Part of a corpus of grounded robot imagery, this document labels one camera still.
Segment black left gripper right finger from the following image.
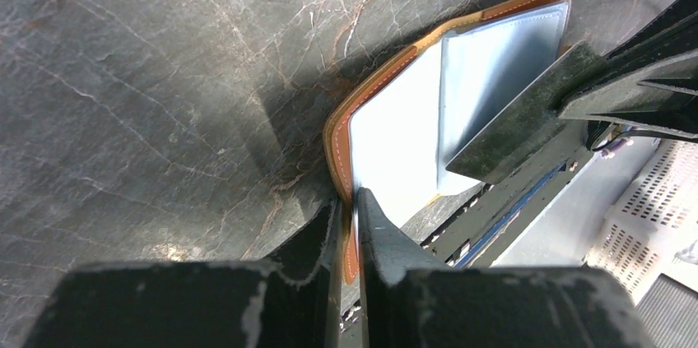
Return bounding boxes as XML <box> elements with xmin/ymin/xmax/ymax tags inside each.
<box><xmin>355</xmin><ymin>188</ymin><xmax>653</xmax><ymax>347</ymax></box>

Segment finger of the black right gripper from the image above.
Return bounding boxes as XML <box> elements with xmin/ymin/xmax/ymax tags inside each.
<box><xmin>557</xmin><ymin>0</ymin><xmax>697</xmax><ymax>142</ymax></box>

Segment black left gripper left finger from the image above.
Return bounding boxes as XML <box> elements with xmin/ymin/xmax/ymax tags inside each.
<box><xmin>25</xmin><ymin>199</ymin><xmax>342</xmax><ymax>347</ymax></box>

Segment black credit card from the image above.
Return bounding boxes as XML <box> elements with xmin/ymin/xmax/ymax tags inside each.
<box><xmin>446</xmin><ymin>41</ymin><xmax>608</xmax><ymax>184</ymax></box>

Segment brown leather card holder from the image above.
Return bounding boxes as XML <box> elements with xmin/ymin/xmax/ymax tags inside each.
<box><xmin>323</xmin><ymin>0</ymin><xmax>570</xmax><ymax>284</ymax></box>

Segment white perforated basket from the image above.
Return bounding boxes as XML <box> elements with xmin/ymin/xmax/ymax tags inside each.
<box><xmin>584</xmin><ymin>141</ymin><xmax>697</xmax><ymax>304</ymax></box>

